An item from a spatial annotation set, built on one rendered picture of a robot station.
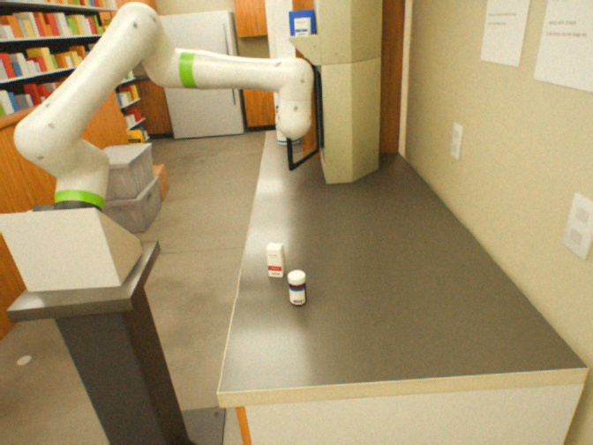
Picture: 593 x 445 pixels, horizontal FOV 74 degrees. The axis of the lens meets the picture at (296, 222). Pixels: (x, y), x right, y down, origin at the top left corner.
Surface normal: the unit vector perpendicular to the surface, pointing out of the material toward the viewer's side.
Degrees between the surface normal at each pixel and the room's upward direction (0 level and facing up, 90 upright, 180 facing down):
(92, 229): 90
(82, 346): 90
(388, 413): 90
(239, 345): 0
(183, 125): 90
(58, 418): 0
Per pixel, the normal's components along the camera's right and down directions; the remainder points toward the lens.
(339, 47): 0.02, 0.44
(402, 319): -0.07, -0.89
